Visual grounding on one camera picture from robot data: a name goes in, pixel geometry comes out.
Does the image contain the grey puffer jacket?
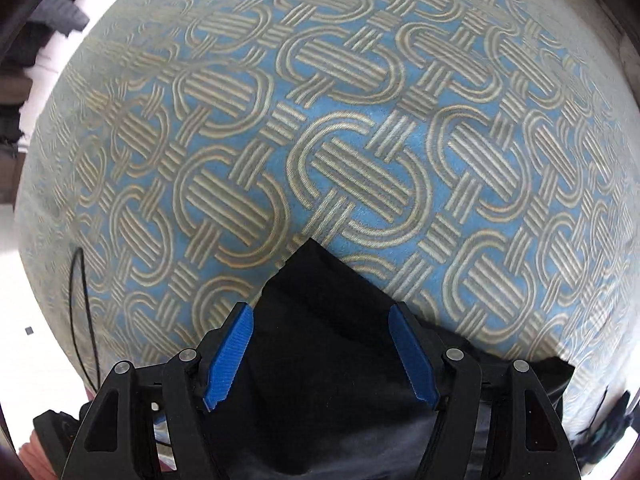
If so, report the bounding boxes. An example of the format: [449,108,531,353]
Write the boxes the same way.
[37,0,90,39]

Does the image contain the black cable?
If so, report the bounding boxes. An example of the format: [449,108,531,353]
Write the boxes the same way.
[68,247,101,392]

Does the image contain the blue patterned garment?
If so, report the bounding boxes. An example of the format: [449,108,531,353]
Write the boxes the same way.
[575,389,632,462]

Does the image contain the black pants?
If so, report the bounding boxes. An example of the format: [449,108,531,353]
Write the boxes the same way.
[202,237,576,480]

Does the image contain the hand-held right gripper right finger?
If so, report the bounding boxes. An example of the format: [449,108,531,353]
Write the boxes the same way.
[387,301,583,480]

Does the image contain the bed with patterned sheet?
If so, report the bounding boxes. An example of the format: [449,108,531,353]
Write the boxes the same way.
[14,0,634,480]

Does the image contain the black device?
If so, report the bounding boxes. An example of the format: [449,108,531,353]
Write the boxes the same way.
[32,408,84,467]

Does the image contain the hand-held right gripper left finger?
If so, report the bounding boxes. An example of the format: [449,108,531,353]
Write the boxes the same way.
[61,301,256,480]

